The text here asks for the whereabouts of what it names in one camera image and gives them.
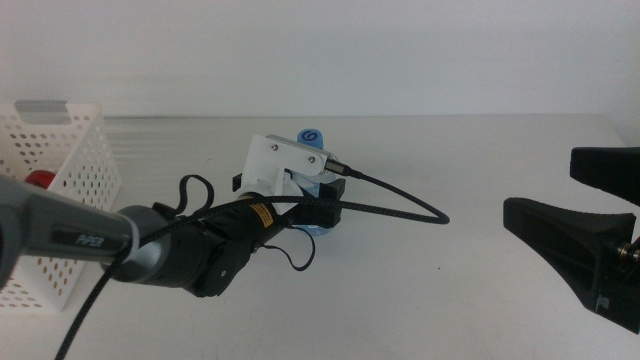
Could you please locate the thin black cable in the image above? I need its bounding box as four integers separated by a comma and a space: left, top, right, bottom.
175, 174, 317, 272

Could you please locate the white perforated plastic basket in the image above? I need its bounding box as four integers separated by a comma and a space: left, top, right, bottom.
0, 99, 123, 314

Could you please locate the clear water bottle blue cap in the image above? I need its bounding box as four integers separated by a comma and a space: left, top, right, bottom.
289, 128, 346, 237

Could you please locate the black braided camera cable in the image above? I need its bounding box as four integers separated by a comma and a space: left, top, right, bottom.
53, 162, 450, 360

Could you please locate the yellow tea bottle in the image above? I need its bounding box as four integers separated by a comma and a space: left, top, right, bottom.
24, 170, 56, 191

